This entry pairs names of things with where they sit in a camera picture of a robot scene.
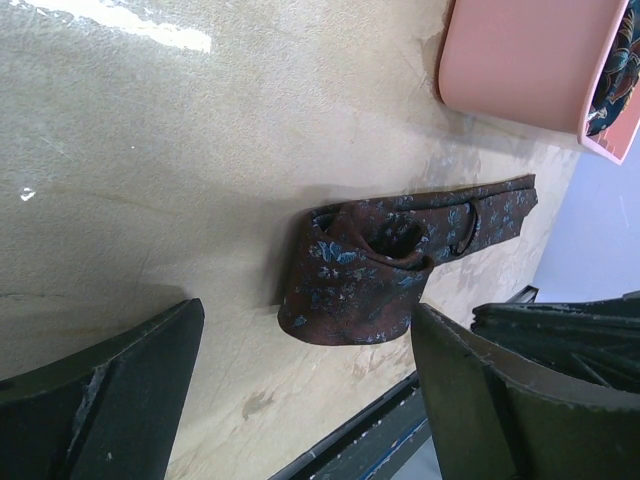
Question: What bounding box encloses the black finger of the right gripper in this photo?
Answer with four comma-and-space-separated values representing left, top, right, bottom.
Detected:
471, 292, 639, 393

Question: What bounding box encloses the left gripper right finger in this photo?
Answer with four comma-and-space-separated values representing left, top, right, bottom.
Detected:
412, 304, 639, 479

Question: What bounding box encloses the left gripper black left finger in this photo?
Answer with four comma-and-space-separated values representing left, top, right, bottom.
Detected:
1, 299, 204, 479

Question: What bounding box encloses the pink divided organizer tray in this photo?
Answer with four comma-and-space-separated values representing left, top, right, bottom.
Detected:
437, 0, 639, 165

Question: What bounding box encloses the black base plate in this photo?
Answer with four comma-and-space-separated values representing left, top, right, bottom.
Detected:
271, 372, 431, 480

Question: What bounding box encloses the rolled floral tie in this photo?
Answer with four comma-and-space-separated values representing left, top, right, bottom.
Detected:
587, 1, 639, 136

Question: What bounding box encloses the dark patterned necktie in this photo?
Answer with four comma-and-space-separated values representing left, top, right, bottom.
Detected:
277, 174, 538, 346

